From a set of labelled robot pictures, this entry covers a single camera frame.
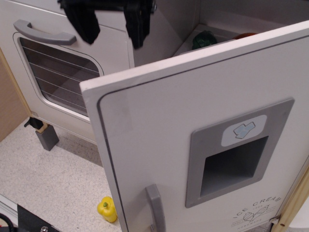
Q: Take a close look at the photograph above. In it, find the white toy fridge door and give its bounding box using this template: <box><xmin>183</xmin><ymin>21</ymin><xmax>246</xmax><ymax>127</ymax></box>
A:
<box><xmin>80</xmin><ymin>21</ymin><xmax>309</xmax><ymax>232</ymax></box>

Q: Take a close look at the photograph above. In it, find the black cable at corner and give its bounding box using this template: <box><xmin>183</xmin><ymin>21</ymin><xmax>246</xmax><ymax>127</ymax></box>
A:
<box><xmin>0</xmin><ymin>212</ymin><xmax>15</xmax><ymax>232</ymax></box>

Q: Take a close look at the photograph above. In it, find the light wooden post right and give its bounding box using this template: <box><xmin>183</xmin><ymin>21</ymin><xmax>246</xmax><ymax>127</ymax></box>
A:
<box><xmin>271</xmin><ymin>167</ymin><xmax>309</xmax><ymax>232</ymax></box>

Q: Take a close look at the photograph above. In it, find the green toy vegetable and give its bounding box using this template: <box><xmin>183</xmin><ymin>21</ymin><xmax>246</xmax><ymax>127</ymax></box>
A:
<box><xmin>192</xmin><ymin>30</ymin><xmax>218</xmax><ymax>50</ymax></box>

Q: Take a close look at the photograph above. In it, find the black clamp bracket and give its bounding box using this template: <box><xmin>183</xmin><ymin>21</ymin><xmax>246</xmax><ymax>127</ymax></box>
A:
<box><xmin>24</xmin><ymin>117</ymin><xmax>43</xmax><ymax>130</ymax></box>

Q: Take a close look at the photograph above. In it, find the grey kitchen leg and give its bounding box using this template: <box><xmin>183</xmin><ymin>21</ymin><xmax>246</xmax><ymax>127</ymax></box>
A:
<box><xmin>36</xmin><ymin>125</ymin><xmax>59</xmax><ymax>151</ymax></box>

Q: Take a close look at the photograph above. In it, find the white toy kitchen cabinet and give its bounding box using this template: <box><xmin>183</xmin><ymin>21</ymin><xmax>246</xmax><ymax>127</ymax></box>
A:
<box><xmin>133</xmin><ymin>0</ymin><xmax>309</xmax><ymax>66</ymax></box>

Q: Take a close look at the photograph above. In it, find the light wooden frame left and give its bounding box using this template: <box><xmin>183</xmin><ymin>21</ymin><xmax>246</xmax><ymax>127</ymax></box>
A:
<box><xmin>0</xmin><ymin>47</ymin><xmax>33</xmax><ymax>119</ymax></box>

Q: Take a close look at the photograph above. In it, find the grey fridge door handle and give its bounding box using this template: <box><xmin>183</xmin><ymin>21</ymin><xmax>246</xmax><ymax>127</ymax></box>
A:
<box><xmin>145</xmin><ymin>184</ymin><xmax>166</xmax><ymax>232</ymax></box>

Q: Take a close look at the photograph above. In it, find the grey oven door handle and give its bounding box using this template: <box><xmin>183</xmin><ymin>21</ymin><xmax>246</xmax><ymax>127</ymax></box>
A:
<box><xmin>14</xmin><ymin>19</ymin><xmax>77</xmax><ymax>45</ymax></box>

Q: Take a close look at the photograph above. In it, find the grey ice dispenser panel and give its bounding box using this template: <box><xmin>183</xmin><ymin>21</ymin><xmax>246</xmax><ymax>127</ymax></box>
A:
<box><xmin>185</xmin><ymin>98</ymin><xmax>295</xmax><ymax>208</ymax></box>

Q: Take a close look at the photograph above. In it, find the black base plate with screw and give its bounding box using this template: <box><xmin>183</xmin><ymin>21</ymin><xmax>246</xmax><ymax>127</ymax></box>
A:
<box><xmin>17</xmin><ymin>205</ymin><xmax>60</xmax><ymax>232</ymax></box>

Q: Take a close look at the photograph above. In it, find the white toy oven door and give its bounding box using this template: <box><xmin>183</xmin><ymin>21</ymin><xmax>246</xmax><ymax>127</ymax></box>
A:
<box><xmin>0</xmin><ymin>0</ymin><xmax>134</xmax><ymax>143</ymax></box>

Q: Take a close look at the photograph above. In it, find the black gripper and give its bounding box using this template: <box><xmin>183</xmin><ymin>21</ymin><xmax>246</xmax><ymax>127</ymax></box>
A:
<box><xmin>57</xmin><ymin>0</ymin><xmax>157</xmax><ymax>48</ymax></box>

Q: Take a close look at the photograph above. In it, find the yellow toy bell pepper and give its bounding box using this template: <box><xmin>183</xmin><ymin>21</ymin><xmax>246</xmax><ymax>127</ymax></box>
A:
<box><xmin>97</xmin><ymin>196</ymin><xmax>118</xmax><ymax>223</ymax></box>

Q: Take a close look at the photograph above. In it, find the orange toy item in fridge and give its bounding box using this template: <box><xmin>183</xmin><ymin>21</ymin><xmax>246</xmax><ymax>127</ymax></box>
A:
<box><xmin>233</xmin><ymin>32</ymin><xmax>256</xmax><ymax>40</ymax></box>

